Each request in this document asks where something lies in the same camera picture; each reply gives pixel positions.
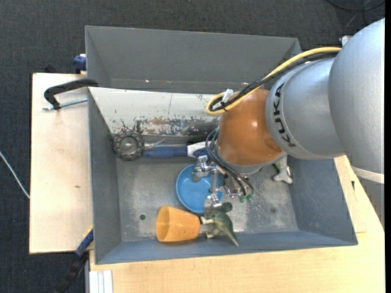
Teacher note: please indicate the orange plastic cup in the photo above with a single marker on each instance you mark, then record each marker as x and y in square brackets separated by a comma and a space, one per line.
[177, 224]

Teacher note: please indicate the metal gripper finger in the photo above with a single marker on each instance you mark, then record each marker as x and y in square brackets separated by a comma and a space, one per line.
[202, 165]
[213, 201]

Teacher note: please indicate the green toy dinosaur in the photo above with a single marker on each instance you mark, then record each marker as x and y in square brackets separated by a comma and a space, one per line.
[224, 223]

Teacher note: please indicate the blue bowl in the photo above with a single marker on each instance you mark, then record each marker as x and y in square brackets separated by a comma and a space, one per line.
[191, 192]

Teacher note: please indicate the grey metal bin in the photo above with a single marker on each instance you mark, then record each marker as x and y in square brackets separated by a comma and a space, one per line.
[146, 188]

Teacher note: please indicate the white plastic object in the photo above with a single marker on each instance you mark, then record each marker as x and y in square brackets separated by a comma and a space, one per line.
[282, 175]

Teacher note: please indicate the pale wood board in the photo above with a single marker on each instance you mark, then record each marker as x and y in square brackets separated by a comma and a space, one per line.
[59, 163]

